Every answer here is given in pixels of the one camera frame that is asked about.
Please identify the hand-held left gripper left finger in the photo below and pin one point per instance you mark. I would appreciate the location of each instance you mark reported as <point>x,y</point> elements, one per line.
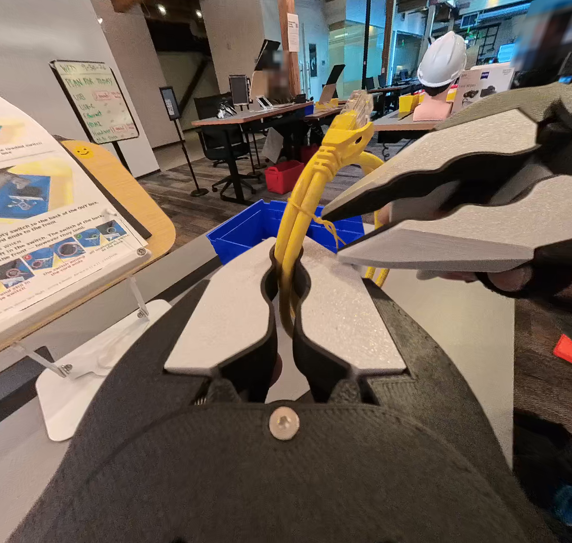
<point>223,319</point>

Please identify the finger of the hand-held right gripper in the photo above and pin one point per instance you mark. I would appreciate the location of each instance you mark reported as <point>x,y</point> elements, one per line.
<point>469,239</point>
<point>447,150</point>

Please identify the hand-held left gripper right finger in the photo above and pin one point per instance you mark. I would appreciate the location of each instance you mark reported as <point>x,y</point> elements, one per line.
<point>348,328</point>

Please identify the person's right hand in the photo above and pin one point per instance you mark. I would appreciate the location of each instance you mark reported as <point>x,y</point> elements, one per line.
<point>509,280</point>

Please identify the pink mannequin head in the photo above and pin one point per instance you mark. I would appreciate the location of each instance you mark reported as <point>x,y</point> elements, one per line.
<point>431,107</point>

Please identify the wood-edged desk with mannequin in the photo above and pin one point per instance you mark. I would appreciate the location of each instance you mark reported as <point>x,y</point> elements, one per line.
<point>402,126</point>

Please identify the small yellow plastic bin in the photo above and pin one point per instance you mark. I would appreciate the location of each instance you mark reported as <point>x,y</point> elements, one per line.
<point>409,104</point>

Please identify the white eyewear box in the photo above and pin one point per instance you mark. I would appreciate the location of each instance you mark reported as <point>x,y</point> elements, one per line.
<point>487,87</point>

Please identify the blue plastic storage bin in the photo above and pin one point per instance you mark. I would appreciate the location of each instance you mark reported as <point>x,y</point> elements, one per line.
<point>241,235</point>

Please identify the white hard hat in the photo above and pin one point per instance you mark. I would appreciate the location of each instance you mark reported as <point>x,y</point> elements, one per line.
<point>442,58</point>

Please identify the black pole stand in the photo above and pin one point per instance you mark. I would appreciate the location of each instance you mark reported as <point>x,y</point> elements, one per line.
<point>368,38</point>

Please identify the red plastic bin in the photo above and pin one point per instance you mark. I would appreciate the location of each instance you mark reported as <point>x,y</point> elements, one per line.
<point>308,154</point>
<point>284,179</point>

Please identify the orange traffic cone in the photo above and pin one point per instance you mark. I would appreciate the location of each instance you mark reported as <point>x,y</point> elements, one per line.
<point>564,348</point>

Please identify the instruction sheet on stand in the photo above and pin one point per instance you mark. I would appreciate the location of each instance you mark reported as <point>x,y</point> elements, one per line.
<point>125,185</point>

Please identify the black office chair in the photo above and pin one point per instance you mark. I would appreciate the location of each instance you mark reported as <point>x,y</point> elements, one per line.
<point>219,145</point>

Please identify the wood-edged desk with monitor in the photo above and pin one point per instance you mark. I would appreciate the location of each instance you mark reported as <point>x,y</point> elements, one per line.
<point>268,112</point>

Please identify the small upright monitor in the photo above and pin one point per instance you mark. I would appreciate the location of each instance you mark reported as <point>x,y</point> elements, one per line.
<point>239,89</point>

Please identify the black sign stand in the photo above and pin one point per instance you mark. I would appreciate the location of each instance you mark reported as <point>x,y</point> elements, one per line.
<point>170,103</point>

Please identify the whiteboard with handwriting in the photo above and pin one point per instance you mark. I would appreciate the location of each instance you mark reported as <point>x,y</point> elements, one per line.
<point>96,101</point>

